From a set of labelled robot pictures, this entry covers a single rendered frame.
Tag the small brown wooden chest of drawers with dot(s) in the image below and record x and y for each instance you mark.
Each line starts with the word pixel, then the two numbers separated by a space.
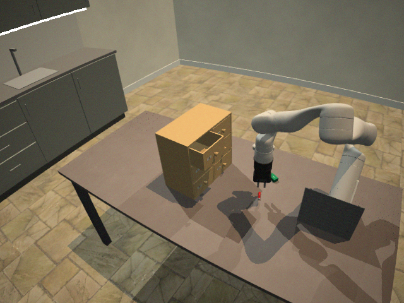
pixel 173 143

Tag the wooden drawer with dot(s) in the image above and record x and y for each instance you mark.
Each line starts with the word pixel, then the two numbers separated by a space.
pixel 203 182
pixel 196 173
pixel 223 127
pixel 206 150
pixel 227 140
pixel 222 164

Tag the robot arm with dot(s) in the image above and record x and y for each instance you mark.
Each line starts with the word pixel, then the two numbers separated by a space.
pixel 336 127

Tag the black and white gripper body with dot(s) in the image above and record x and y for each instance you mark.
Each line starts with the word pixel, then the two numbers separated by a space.
pixel 262 164

